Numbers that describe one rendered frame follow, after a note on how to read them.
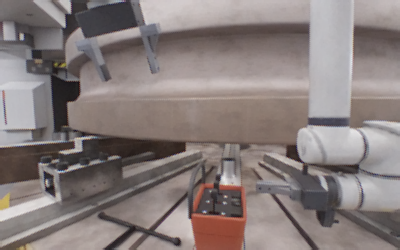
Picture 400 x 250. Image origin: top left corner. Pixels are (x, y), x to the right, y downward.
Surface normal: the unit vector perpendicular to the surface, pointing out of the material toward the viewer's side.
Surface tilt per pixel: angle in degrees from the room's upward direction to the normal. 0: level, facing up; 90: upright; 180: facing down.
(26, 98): 90
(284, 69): 90
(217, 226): 97
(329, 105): 89
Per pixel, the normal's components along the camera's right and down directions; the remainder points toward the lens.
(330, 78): -0.51, 0.07
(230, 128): -0.18, 0.10
